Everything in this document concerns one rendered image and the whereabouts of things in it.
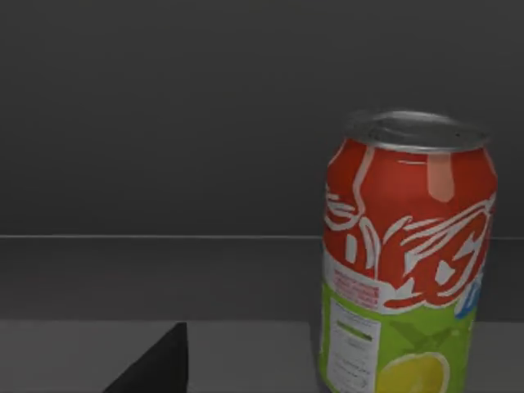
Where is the red and green can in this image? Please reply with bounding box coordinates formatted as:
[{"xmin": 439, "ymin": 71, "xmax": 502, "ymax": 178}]
[{"xmin": 318, "ymin": 109, "xmax": 499, "ymax": 393}]

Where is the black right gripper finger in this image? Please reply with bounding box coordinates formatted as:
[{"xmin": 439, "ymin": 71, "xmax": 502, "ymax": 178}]
[{"xmin": 102, "ymin": 322, "xmax": 189, "ymax": 393}]

